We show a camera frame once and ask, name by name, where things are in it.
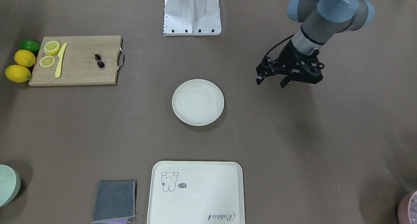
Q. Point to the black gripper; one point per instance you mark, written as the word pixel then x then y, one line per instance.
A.
pixel 288 56

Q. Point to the cream round plate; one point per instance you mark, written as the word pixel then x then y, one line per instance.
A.
pixel 198 102

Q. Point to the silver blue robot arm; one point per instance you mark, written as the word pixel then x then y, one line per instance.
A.
pixel 320 20

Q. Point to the cream rectangular tray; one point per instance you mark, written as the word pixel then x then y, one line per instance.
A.
pixel 196 192

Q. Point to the pink bowl with ice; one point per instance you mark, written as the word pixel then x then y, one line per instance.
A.
pixel 407 209

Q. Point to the bamboo cutting board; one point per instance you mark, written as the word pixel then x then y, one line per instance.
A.
pixel 79 66

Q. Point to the grey folded cloth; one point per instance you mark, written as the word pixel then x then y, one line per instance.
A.
pixel 115 202

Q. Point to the yellow plastic knife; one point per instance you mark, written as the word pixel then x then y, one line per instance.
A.
pixel 61 53

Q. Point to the lemon slice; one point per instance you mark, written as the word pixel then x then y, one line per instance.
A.
pixel 52 48
pixel 47 61

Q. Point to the yellow lemon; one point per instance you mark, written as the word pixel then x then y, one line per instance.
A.
pixel 18 73
pixel 25 58

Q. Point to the green lime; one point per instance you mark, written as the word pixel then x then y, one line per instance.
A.
pixel 30 45

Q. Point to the mint green bowl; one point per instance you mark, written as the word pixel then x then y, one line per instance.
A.
pixel 10 183

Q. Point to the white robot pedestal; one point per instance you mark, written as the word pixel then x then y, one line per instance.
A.
pixel 192 18

